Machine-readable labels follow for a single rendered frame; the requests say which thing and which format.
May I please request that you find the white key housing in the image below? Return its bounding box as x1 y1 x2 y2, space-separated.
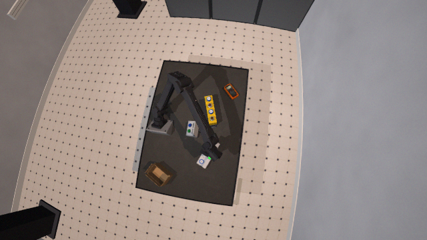
186 121 200 138

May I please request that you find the small open brown cardboard box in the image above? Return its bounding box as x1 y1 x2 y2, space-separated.
145 163 173 187

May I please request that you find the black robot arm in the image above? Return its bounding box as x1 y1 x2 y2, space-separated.
151 71 223 162

